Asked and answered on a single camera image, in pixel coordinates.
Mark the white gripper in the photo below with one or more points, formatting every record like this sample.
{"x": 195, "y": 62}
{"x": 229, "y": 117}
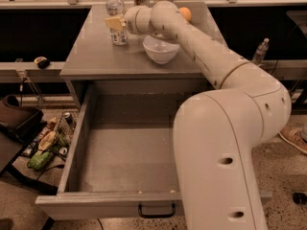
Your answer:
{"x": 130, "y": 21}

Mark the clear plastic water bottle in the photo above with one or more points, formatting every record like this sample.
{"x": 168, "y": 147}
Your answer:
{"x": 116, "y": 7}

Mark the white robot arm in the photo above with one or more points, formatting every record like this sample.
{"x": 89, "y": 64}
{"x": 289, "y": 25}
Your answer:
{"x": 215, "y": 131}

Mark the grey cabinet counter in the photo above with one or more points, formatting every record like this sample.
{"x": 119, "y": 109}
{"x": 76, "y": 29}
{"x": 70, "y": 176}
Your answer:
{"x": 105, "y": 55}

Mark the open grey top drawer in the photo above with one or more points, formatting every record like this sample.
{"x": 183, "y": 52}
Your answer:
{"x": 122, "y": 155}

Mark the clear bottle on ledge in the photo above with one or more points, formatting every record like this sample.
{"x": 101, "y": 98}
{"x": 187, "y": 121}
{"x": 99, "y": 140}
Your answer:
{"x": 261, "y": 51}

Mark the white ceramic bowl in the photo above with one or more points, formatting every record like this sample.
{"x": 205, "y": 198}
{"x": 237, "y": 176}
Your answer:
{"x": 159, "y": 51}

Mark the orange fruit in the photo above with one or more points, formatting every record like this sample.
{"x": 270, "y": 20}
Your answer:
{"x": 186, "y": 13}

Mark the black yellow tape measure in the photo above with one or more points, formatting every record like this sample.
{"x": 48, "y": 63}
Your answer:
{"x": 42, "y": 62}

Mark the dark brown bag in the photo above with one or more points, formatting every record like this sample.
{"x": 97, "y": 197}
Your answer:
{"x": 16, "y": 121}

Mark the green snack bag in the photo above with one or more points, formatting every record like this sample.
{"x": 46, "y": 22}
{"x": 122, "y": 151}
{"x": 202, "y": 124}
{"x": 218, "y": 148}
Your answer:
{"x": 39, "y": 160}

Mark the brown shoe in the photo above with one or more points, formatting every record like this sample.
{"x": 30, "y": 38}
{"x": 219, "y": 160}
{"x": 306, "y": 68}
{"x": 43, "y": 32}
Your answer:
{"x": 293, "y": 136}

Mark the small black object on floor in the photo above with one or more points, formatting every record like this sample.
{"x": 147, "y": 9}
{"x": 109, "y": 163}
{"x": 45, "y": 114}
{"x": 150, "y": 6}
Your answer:
{"x": 300, "y": 198}

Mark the wire basket of snacks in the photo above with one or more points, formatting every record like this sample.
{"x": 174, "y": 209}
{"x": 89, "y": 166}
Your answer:
{"x": 59, "y": 133}

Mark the black drawer handle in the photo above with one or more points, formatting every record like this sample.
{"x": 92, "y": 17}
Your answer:
{"x": 156, "y": 212}

